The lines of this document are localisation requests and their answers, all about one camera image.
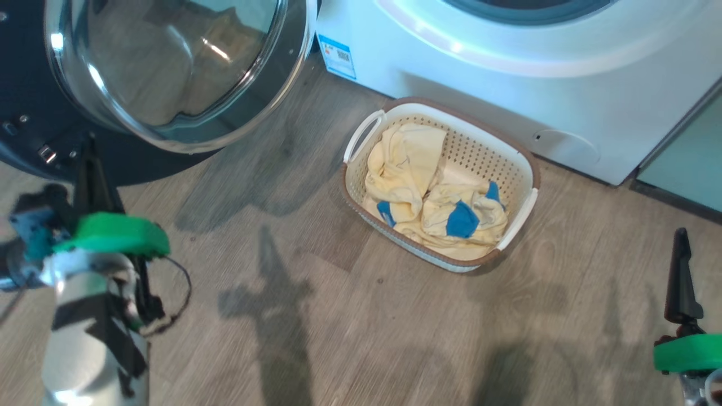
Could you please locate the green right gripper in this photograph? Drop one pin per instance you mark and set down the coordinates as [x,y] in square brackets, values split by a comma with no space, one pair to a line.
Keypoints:
[691,352]

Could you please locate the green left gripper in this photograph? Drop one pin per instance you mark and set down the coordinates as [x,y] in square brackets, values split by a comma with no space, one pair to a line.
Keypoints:
[118,237]

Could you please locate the round black glass washer door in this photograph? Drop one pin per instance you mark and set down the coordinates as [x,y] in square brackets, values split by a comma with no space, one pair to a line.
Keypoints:
[34,84]

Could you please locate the yellow garment with blue patches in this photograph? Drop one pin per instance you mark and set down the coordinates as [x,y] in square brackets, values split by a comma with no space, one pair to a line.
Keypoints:
[462,220]

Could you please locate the plain pale yellow garment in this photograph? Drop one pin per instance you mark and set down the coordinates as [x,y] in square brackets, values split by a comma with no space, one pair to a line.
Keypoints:
[406,158]

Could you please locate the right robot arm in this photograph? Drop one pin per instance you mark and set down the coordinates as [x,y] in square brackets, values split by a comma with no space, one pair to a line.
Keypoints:
[696,392]

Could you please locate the white front-load washing machine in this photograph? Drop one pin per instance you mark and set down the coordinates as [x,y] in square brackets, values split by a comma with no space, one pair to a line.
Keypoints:
[479,73]

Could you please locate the blue plug connector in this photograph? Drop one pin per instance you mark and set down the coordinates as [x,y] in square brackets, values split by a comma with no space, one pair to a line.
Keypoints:
[34,237]

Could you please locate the pale green cabinet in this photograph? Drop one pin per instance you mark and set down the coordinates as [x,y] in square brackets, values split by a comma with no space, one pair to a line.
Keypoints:
[688,163]

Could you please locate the round drain filter cover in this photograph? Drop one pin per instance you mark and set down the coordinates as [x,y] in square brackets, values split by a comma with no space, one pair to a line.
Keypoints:
[567,148]

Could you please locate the cream laundry basket brown rim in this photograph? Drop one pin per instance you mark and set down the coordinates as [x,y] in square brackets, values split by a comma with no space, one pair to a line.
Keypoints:
[510,163]

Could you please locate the blue energy label sticker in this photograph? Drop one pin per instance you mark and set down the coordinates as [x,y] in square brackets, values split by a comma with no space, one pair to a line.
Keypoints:
[337,56]

